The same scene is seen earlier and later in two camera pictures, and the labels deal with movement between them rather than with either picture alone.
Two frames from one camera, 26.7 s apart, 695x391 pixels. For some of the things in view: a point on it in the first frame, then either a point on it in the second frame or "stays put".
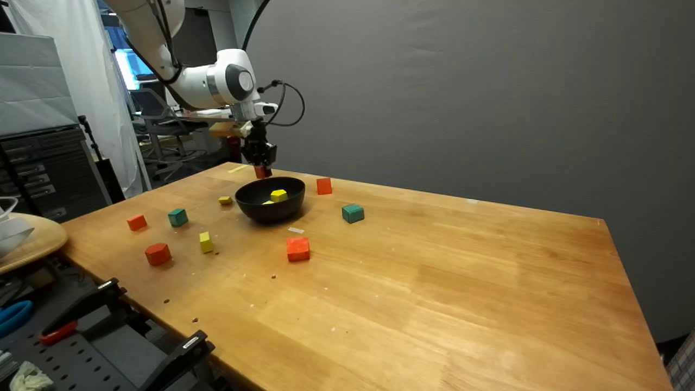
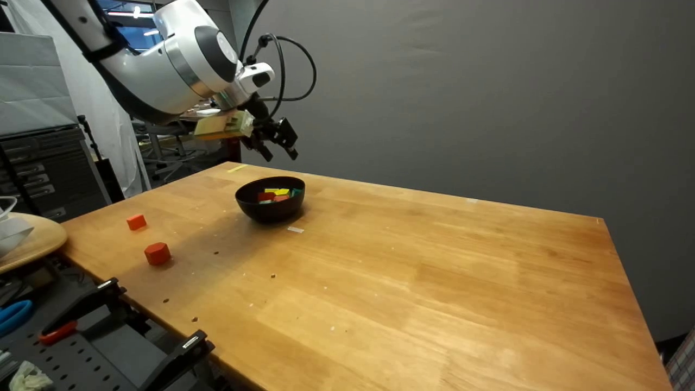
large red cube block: (298, 251) to (265, 197)
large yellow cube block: (278, 195) stays put
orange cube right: (158, 254) stays put
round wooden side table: (45, 240) stays put
